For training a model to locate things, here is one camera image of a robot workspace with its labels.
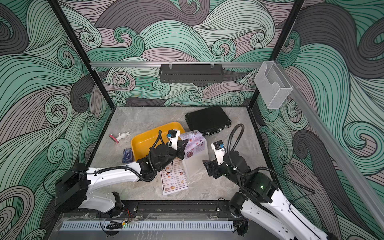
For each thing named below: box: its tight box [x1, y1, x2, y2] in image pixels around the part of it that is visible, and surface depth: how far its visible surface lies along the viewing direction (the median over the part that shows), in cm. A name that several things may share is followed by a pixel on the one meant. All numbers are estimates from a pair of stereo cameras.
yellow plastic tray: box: [131, 121, 186, 161], surface depth 100 cm
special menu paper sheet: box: [179, 130, 206, 160], surface depth 77 cm
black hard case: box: [185, 106, 232, 136], surface depth 109 cm
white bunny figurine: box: [116, 132, 131, 142], surface depth 101 cm
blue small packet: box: [122, 148, 133, 163], surface depth 92 cm
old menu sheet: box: [160, 157, 189, 196], surface depth 83 cm
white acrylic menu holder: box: [182, 138, 210, 181], surface depth 81 cm
